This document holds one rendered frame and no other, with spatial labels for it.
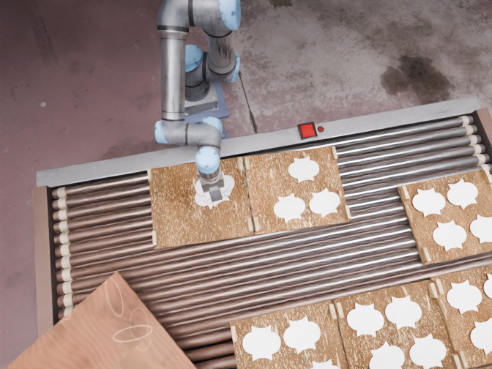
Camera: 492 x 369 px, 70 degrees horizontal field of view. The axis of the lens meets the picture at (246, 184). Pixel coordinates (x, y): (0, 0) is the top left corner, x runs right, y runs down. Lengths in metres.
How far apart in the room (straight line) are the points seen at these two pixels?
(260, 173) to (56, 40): 2.27
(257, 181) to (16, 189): 1.86
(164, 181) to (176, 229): 0.21
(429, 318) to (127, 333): 1.15
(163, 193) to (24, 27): 2.32
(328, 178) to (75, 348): 1.17
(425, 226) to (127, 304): 1.24
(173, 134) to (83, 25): 2.28
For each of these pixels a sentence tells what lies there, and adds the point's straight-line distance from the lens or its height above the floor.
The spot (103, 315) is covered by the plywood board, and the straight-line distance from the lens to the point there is 1.43.
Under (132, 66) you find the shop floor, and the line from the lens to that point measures 3.02.
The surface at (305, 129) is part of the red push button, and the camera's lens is 1.66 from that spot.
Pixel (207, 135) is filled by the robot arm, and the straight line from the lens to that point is 1.17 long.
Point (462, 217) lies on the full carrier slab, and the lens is 1.79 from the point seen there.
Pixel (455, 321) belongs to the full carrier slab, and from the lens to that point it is 1.71.
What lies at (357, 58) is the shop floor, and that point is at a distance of 3.15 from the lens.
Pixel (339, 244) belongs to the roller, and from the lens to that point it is 1.55.
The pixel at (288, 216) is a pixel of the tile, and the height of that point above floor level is 0.94.
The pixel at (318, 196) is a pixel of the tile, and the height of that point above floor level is 0.94.
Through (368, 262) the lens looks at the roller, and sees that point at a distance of 1.59.
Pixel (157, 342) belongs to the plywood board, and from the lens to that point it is 1.39.
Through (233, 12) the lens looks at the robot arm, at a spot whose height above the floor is 1.56.
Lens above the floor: 2.40
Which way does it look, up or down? 73 degrees down
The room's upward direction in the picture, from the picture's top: 8 degrees clockwise
